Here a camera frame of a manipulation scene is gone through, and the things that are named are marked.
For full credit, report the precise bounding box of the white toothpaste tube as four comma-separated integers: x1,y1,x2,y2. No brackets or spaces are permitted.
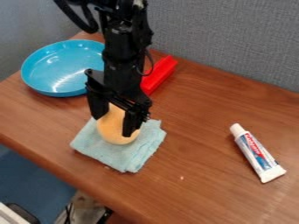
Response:
230,123,286,184

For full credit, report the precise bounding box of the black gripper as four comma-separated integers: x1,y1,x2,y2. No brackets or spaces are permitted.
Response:
86,28,153,137

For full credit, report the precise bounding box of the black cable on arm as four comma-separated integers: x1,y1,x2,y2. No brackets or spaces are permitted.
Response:
53,0,101,34

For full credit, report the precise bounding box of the blue plate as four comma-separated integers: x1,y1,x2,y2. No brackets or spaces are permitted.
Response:
22,39,105,97

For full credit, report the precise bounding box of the light blue folded cloth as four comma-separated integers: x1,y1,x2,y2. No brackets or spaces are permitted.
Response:
70,118,167,173

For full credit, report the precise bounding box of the yellow orange ball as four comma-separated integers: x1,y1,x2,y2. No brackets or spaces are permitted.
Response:
98,103,141,145

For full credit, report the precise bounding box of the red plastic block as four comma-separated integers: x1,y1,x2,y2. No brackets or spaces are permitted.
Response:
142,55,178,95

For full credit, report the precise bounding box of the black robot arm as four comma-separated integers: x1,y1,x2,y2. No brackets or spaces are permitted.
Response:
86,0,154,137

